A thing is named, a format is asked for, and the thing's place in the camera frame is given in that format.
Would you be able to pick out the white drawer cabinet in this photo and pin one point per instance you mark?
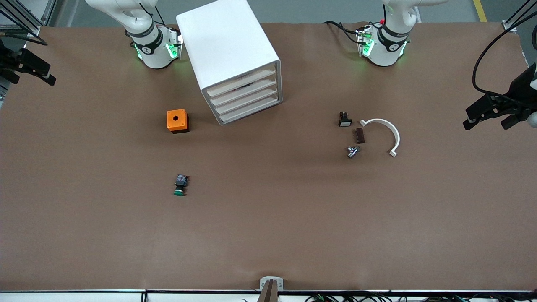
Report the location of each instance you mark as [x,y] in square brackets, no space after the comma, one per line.
[226,42]

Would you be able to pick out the silver metal selector switch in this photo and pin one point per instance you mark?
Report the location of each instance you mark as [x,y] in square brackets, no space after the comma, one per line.
[351,152]

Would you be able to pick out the brown wedge post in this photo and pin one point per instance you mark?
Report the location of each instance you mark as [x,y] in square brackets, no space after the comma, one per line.
[268,293]

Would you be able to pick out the base connector plate green light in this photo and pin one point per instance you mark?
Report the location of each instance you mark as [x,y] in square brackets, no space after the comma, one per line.
[366,46]
[173,50]

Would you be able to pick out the grey metal bracket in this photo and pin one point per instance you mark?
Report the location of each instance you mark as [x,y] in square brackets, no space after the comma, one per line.
[264,281]

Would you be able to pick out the brown terminal block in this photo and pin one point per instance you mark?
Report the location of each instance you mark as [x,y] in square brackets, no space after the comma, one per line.
[359,136]

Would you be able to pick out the green push button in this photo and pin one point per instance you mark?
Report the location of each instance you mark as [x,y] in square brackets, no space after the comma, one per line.
[179,192]

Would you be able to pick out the white table edge rail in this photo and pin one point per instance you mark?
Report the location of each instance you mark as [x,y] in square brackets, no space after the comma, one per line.
[84,297]

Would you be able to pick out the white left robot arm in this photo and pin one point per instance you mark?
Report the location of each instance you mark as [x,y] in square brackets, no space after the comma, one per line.
[386,54]

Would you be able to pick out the black white rectangular pushbutton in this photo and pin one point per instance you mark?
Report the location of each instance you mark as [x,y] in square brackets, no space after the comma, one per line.
[345,122]

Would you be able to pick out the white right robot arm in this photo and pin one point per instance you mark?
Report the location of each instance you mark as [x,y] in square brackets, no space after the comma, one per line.
[155,54]

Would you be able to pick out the white curved plastic bracket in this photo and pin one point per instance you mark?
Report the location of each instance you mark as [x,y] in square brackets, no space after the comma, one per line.
[397,138]

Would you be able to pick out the aluminium frame post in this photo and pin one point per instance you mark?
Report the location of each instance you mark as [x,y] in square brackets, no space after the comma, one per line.
[509,26]
[48,12]

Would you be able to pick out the white plastic drawer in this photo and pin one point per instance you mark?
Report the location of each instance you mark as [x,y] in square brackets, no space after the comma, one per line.
[243,92]
[245,100]
[247,110]
[241,82]

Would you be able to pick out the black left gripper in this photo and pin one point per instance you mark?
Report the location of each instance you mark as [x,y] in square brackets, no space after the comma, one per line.
[517,91]

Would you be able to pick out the orange button enclosure box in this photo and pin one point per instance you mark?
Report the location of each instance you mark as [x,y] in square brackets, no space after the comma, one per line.
[171,115]

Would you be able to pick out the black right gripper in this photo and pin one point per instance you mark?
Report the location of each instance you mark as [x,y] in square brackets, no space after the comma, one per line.
[9,58]

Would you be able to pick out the brown table cover sheet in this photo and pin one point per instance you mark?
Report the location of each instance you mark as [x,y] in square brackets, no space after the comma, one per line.
[268,209]

